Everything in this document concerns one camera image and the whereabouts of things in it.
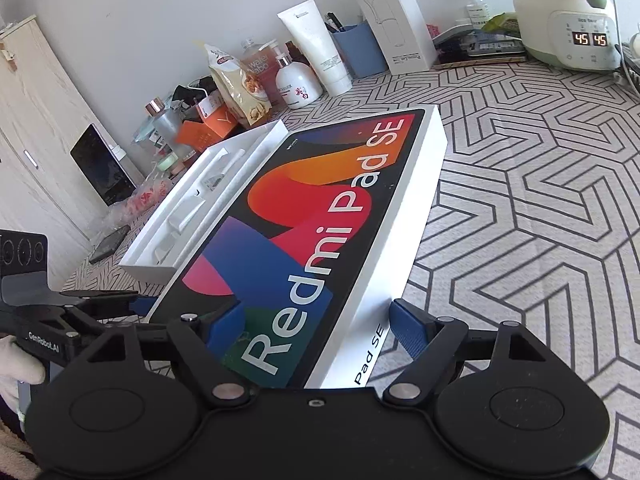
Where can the dark grey square pouch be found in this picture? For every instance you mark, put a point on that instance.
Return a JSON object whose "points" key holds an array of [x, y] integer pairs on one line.
{"points": [[109, 244]]}

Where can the pink bottle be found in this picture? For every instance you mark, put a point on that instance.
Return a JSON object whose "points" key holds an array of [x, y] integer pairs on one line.
{"points": [[262, 67]]}

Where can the cream electric glass kettle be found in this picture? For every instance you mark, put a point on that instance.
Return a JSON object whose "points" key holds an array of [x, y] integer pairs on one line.
{"points": [[565, 15]]}

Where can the patterned cloth covered desktop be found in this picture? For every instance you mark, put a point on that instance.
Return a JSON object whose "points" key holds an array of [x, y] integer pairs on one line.
{"points": [[525, 185]]}

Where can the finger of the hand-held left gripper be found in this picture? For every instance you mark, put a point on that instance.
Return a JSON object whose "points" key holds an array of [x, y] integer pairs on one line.
{"points": [[100, 294], [142, 308]]}

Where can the colourful printed box lid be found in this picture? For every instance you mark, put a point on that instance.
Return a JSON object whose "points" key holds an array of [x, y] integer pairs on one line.
{"points": [[320, 220]]}

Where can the black standing tablet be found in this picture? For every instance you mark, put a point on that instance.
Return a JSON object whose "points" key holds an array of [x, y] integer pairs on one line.
{"points": [[102, 165]]}

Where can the wooden cabinet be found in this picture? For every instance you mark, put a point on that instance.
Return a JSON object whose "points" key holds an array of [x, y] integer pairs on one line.
{"points": [[35, 135]]}

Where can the clear plastic bag red pieces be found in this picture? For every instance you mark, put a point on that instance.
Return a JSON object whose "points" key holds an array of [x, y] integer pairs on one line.
{"points": [[142, 200]]}

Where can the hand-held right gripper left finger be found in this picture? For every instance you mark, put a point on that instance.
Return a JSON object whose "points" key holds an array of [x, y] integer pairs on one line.
{"points": [[225, 332]]}

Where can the green round jar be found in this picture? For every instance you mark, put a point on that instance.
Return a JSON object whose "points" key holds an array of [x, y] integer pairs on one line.
{"points": [[170, 165]]}

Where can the pen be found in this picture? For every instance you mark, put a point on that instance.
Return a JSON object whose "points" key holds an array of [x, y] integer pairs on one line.
{"points": [[335, 22]]}

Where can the white cosmetic tube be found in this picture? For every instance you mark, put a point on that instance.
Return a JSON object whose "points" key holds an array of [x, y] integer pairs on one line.
{"points": [[320, 50]]}

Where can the white cardboard box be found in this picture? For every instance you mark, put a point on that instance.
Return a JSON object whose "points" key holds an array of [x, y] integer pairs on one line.
{"points": [[165, 220]]}

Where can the white pump bottle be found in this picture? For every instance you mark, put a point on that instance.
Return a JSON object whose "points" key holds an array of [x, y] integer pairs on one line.
{"points": [[299, 85]]}

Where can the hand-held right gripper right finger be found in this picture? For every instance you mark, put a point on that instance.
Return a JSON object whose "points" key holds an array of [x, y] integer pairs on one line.
{"points": [[410, 330]]}

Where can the blue pen cup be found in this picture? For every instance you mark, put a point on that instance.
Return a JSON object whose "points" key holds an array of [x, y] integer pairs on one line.
{"points": [[360, 52]]}

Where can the tall white carton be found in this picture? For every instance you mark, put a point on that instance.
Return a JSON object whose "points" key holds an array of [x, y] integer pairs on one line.
{"points": [[395, 20]]}

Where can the orange cardboard box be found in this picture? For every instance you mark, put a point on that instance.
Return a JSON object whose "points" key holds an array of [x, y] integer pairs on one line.
{"points": [[205, 127]]}

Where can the stack of phones and cards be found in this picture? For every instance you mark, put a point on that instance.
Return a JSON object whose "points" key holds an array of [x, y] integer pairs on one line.
{"points": [[475, 47]]}

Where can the beige snack bag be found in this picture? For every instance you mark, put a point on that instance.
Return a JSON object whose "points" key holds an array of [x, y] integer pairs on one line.
{"points": [[240, 90]]}

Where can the green packet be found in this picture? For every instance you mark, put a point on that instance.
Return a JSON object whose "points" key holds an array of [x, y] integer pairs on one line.
{"points": [[502, 25]]}

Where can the person's left hand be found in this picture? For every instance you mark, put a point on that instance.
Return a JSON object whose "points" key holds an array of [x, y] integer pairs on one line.
{"points": [[22, 362]]}

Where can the small clear spray bottle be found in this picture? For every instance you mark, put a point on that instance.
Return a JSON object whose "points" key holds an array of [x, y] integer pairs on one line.
{"points": [[477, 10]]}

